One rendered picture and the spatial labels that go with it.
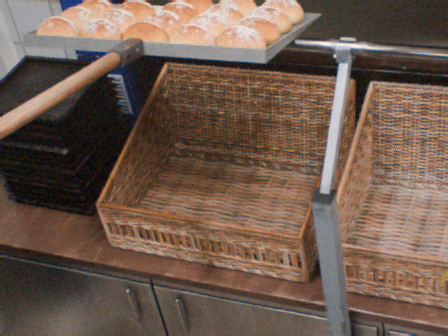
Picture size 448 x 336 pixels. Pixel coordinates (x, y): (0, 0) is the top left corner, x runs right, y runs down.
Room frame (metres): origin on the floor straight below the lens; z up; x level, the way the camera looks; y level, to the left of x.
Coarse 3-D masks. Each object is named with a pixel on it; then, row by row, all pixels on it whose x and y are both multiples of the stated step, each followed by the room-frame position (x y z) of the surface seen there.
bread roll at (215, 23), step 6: (192, 18) 1.58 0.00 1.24; (198, 18) 1.56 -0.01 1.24; (204, 18) 1.55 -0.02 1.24; (210, 18) 1.55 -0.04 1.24; (216, 18) 1.55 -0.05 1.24; (222, 18) 1.55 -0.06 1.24; (204, 24) 1.54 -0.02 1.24; (210, 24) 1.54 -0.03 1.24; (216, 24) 1.53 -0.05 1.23; (222, 24) 1.53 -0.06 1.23; (228, 24) 1.54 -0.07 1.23; (210, 30) 1.53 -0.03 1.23; (216, 30) 1.53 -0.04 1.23; (222, 30) 1.53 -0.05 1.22; (216, 36) 1.52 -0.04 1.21; (216, 42) 1.53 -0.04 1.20
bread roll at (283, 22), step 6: (264, 6) 1.59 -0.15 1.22; (270, 6) 1.58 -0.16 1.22; (252, 12) 1.58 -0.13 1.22; (258, 12) 1.57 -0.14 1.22; (264, 12) 1.57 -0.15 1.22; (270, 12) 1.56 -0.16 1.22; (276, 12) 1.56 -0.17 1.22; (282, 12) 1.56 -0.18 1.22; (270, 18) 1.55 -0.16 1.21; (276, 18) 1.55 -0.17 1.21; (282, 18) 1.55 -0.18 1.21; (288, 18) 1.56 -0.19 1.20; (276, 24) 1.54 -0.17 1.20; (282, 24) 1.54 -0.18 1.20; (288, 24) 1.55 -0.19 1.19; (282, 30) 1.54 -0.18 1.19; (288, 30) 1.55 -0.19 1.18
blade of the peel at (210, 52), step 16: (304, 16) 1.66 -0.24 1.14; (32, 32) 1.66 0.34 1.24; (288, 32) 1.55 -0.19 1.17; (48, 48) 1.61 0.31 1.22; (64, 48) 1.59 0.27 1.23; (80, 48) 1.57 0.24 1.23; (96, 48) 1.55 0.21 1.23; (144, 48) 1.50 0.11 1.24; (160, 48) 1.48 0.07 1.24; (176, 48) 1.46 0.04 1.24; (192, 48) 1.45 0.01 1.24; (208, 48) 1.43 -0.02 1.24; (224, 48) 1.42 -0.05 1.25; (240, 48) 1.40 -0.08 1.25; (256, 48) 1.39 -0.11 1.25; (272, 48) 1.41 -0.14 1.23
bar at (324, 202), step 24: (288, 48) 1.51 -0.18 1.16; (312, 48) 1.48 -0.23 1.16; (336, 48) 1.45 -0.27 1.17; (360, 48) 1.44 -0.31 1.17; (384, 48) 1.42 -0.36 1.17; (408, 48) 1.40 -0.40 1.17; (432, 48) 1.38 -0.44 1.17; (336, 96) 1.41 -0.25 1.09; (336, 120) 1.37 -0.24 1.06; (336, 144) 1.34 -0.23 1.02; (336, 216) 1.27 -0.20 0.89; (336, 240) 1.26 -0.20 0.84; (336, 264) 1.25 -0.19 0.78; (336, 288) 1.25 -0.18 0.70; (336, 312) 1.25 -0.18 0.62
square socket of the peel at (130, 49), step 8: (128, 40) 1.50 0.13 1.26; (136, 40) 1.49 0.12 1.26; (112, 48) 1.45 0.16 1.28; (120, 48) 1.45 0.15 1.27; (128, 48) 1.45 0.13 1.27; (136, 48) 1.48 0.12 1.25; (120, 56) 1.43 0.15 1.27; (128, 56) 1.44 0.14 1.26; (136, 56) 1.47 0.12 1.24; (120, 64) 1.42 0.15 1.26
